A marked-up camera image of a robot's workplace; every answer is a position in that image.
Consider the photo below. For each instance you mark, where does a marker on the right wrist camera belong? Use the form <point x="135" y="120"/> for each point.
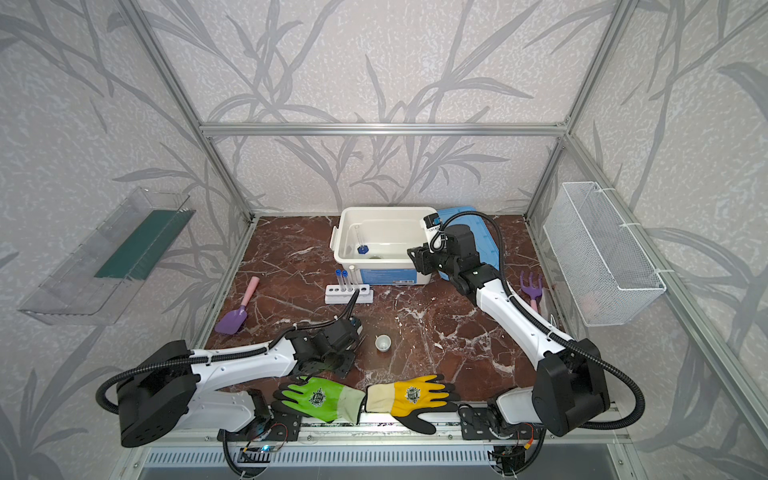
<point x="432" y="223"/>

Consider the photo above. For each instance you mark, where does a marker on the blue handled metal tweezers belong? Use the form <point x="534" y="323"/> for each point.
<point x="359" y="343"/>

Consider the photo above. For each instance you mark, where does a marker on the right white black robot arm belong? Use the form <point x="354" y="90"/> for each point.
<point x="570" y="389"/>

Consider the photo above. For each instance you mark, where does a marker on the purple scoop pink handle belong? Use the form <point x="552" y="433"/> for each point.
<point x="232" y="321"/>

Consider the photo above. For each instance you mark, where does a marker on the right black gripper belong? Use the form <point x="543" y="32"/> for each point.
<point x="421" y="258"/>

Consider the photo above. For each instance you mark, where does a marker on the clear cylinder blue hexagonal base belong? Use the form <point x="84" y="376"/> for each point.
<point x="360" y="245"/>

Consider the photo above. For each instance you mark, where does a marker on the small white crucible cup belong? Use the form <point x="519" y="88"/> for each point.
<point x="383" y="343"/>

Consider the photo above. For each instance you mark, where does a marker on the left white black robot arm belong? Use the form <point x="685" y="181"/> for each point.
<point x="178" y="388"/>

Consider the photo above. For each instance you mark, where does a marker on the green work glove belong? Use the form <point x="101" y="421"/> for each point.
<point x="319" y="398"/>

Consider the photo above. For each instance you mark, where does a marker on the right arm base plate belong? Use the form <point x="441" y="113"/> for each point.
<point x="486" y="423"/>

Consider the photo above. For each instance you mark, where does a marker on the blue plastic bin lid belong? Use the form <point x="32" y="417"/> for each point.
<point x="485" y="243"/>

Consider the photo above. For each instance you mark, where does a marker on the clear acrylic wall shelf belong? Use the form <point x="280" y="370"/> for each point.
<point x="95" y="284"/>

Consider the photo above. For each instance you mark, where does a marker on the purple rake pink handle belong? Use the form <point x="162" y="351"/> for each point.
<point x="533" y="288"/>

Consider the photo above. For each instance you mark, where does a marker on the yellow work glove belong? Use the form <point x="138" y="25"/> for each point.
<point x="407" y="400"/>

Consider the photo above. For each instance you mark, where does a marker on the white test tube rack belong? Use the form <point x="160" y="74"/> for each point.
<point x="341" y="294"/>

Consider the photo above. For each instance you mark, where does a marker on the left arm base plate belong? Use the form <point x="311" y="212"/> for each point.
<point x="281" y="427"/>

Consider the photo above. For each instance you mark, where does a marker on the white plastic storage bin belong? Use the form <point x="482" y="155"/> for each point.
<point x="390" y="230"/>

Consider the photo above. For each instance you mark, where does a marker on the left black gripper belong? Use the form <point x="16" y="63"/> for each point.
<point x="335" y="358"/>

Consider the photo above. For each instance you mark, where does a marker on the white wire mesh basket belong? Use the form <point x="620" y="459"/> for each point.
<point x="609" y="275"/>

